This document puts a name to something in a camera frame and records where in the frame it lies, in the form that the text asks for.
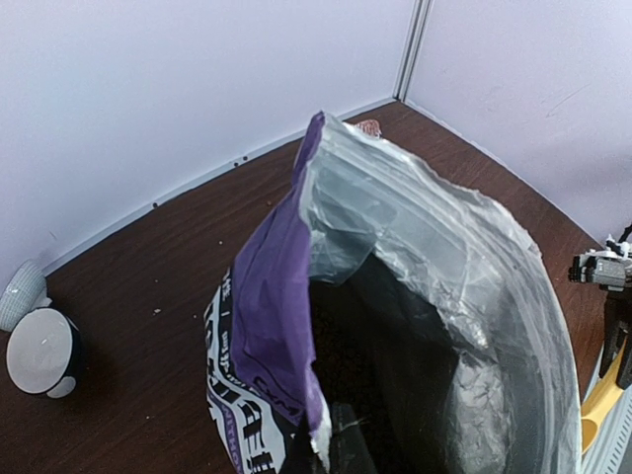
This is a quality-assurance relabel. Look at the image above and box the purple puppy food bag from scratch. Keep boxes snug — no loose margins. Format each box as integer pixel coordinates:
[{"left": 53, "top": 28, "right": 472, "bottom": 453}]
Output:
[{"left": 204, "top": 113, "right": 582, "bottom": 473}]

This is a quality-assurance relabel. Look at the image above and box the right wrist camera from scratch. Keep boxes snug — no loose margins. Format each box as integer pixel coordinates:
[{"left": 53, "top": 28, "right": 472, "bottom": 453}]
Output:
[{"left": 568, "top": 225, "right": 631, "bottom": 291}]

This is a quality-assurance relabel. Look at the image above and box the front aluminium rail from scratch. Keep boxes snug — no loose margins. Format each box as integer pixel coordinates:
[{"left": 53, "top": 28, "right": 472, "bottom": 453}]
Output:
[{"left": 581, "top": 367, "right": 631, "bottom": 474}]

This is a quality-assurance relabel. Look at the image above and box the grey bowl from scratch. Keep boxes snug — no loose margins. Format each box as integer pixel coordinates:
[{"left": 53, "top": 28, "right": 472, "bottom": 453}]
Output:
[{"left": 1, "top": 260, "right": 51, "bottom": 332}]

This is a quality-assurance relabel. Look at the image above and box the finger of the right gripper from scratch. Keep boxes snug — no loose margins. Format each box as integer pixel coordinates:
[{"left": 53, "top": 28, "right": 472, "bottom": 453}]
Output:
[{"left": 599, "top": 290, "right": 631, "bottom": 390}]

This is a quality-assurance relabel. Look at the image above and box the yellow plastic scoop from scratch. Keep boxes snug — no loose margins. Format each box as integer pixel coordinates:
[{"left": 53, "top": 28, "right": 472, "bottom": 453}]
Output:
[{"left": 581, "top": 351, "right": 623, "bottom": 454}]

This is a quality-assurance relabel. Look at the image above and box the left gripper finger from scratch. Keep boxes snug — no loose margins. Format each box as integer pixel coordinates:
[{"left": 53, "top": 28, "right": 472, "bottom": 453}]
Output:
[{"left": 290, "top": 403, "right": 375, "bottom": 474}]

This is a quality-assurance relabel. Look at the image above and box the blue zigzag patterned bowl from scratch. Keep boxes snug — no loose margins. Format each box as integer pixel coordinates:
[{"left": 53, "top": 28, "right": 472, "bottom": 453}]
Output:
[{"left": 354, "top": 118, "right": 382, "bottom": 138}]

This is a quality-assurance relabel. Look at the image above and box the dark blue white bowl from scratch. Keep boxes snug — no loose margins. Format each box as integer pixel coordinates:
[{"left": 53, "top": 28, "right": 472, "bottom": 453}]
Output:
[{"left": 6, "top": 308, "right": 83, "bottom": 399}]

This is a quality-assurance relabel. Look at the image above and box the right aluminium frame post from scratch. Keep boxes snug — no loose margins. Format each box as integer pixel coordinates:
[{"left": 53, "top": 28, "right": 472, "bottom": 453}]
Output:
[{"left": 392, "top": 0, "right": 433, "bottom": 103}]

